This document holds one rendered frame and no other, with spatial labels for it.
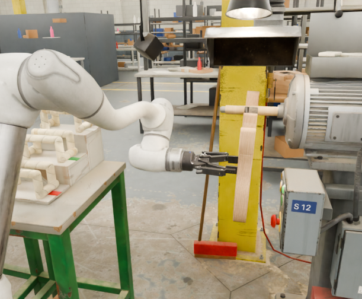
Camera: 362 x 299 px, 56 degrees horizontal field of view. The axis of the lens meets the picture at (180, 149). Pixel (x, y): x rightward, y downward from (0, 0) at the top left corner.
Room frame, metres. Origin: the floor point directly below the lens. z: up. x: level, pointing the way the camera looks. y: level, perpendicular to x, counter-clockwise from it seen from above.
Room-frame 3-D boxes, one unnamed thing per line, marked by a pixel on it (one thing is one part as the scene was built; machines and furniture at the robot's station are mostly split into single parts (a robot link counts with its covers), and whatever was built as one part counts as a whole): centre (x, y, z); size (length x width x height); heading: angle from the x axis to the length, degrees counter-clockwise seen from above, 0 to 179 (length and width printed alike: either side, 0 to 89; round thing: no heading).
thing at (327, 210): (0.95, -0.43, 1.02); 0.19 x 0.04 x 0.04; 166
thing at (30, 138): (1.33, 0.57, 1.12); 0.20 x 0.03 x 0.03; 75
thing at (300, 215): (0.89, -0.42, 0.99); 0.24 x 0.21 x 0.26; 76
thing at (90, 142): (1.52, 0.52, 1.02); 0.27 x 0.15 x 0.17; 76
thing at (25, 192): (1.22, 0.60, 0.94); 0.27 x 0.15 x 0.01; 76
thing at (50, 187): (1.19, 0.51, 0.96); 0.11 x 0.03 x 0.03; 166
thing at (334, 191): (0.99, -0.53, 1.02); 0.13 x 0.04 x 0.04; 76
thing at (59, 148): (1.31, 0.49, 1.07); 0.03 x 0.03 x 0.09
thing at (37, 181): (1.15, 0.53, 0.99); 0.03 x 0.03 x 0.09
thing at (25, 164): (1.25, 0.59, 1.04); 0.20 x 0.03 x 0.03; 75
